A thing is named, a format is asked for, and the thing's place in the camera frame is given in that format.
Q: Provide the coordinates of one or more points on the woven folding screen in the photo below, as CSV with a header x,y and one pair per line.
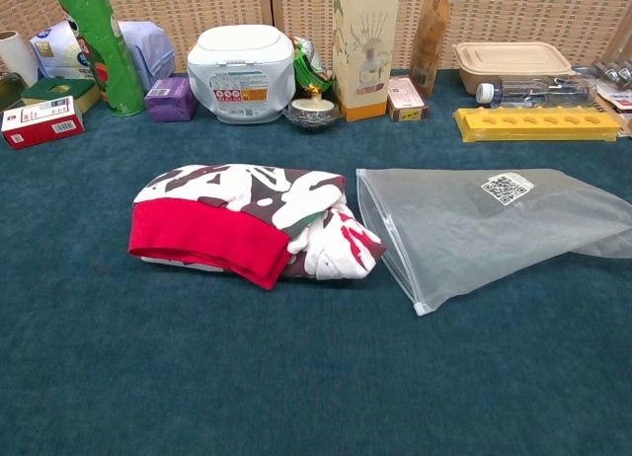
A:
x,y
197,12

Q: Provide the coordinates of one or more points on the pink small box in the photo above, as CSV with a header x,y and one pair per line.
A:
x,y
406,98

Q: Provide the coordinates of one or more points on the red white carton box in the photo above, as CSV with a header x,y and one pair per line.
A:
x,y
39,123

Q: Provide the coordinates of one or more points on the purple small box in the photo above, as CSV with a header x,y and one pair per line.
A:
x,y
170,100

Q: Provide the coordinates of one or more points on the green chips can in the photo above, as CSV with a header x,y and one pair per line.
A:
x,y
106,56

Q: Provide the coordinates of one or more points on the beige lidded lunch container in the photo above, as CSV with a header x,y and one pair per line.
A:
x,y
513,58

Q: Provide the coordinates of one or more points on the white wet wipes container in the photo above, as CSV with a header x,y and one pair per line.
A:
x,y
242,66

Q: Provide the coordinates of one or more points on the tall cream orange diffuser box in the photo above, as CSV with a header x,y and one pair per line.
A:
x,y
365,46

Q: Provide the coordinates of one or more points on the dark green tin box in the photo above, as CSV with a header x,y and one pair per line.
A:
x,y
10,91

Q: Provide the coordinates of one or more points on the white paper roll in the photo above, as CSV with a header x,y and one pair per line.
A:
x,y
17,56

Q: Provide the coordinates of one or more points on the binder clips blister pack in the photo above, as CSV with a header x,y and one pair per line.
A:
x,y
614,73

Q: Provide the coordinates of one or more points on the blue table cloth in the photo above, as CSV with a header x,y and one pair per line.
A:
x,y
316,402

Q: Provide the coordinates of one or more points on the green snack packet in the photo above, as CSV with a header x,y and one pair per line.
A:
x,y
308,71

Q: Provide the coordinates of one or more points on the clear plastic water bottle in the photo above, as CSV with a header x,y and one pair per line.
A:
x,y
533,92

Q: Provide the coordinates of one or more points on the frosted zip plastic bag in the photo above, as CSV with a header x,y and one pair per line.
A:
x,y
469,239

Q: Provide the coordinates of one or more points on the brown spout pouch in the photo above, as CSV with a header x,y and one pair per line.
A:
x,y
432,41

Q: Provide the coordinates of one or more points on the red white brown garment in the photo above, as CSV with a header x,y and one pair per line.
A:
x,y
207,229

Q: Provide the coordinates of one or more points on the small black white bowl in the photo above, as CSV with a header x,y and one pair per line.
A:
x,y
312,114

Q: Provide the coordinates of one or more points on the white lavender tissue pack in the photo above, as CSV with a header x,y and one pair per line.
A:
x,y
148,51

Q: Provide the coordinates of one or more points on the yellow mould tray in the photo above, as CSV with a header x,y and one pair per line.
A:
x,y
538,130

